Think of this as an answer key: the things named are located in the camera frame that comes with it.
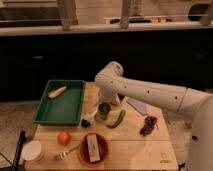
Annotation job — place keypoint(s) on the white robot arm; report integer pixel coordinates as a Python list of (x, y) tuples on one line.
[(193, 104)]

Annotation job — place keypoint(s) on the black and white brush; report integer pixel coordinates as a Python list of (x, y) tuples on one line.
[(88, 119)]

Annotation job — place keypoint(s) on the bunch of dark grapes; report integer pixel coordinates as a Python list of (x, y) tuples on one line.
[(148, 127)]

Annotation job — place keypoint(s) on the orange tomato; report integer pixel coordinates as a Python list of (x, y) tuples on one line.
[(64, 138)]

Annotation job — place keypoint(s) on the yellow corn cob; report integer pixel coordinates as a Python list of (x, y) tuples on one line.
[(57, 92)]

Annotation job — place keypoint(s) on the brown round plate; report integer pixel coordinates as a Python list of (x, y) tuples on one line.
[(83, 152)]

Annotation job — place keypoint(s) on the wooden block on plate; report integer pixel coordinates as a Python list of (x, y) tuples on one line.
[(93, 148)]

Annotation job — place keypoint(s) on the wooden table board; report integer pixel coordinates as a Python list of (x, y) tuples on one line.
[(127, 149)]

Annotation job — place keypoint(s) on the green chili pepper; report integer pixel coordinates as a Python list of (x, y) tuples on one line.
[(119, 120)]

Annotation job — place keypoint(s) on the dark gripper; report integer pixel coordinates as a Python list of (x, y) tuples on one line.
[(103, 111)]

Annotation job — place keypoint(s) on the grey knife blade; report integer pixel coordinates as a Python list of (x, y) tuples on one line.
[(138, 106)]

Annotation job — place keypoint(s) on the black stand pole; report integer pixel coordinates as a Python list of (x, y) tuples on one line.
[(19, 147)]

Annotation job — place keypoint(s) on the green plastic tray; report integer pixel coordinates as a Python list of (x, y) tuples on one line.
[(66, 108)]

